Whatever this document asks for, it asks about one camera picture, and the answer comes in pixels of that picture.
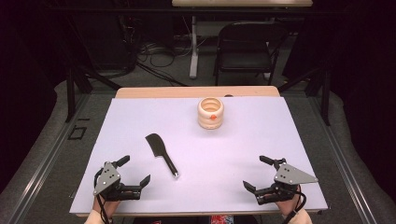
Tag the person's left hand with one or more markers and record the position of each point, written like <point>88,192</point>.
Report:
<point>106,206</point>

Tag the black metal frame stand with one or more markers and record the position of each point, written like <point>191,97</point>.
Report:
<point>71,93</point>
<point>325,96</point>

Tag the black spatula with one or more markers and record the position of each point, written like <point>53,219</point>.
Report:
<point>160,149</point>

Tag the cream ribbed knife holder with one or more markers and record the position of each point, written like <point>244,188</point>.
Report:
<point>210,119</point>

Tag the person's right hand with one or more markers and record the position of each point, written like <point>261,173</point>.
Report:
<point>288,205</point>

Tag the grey metal floor rail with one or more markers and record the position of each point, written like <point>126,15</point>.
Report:
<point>339,155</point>
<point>43,165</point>

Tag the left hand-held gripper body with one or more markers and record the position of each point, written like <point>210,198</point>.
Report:
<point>107,179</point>

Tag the black folding chair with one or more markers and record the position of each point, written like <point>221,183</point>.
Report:
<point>246,59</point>

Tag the white table mat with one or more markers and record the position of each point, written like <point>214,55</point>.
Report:
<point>218,155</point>

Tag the red patterned cloth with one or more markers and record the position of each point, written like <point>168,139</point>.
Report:
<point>221,219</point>

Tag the white-legged desk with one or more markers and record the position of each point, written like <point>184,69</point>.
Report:
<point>243,3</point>

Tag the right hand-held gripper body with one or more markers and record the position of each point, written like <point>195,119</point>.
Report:
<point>292,175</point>

